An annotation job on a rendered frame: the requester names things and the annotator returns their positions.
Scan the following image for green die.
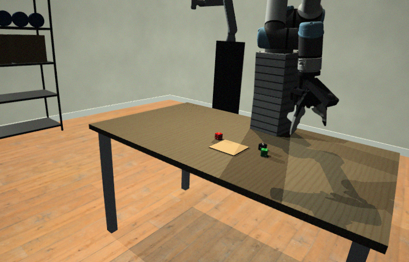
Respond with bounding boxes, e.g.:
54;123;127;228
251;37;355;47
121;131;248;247
260;148;268;157

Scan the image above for red die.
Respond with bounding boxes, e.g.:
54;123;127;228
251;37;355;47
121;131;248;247
215;132;223;140

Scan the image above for tan mat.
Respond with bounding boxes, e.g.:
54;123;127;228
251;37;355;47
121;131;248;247
209;140;249;156

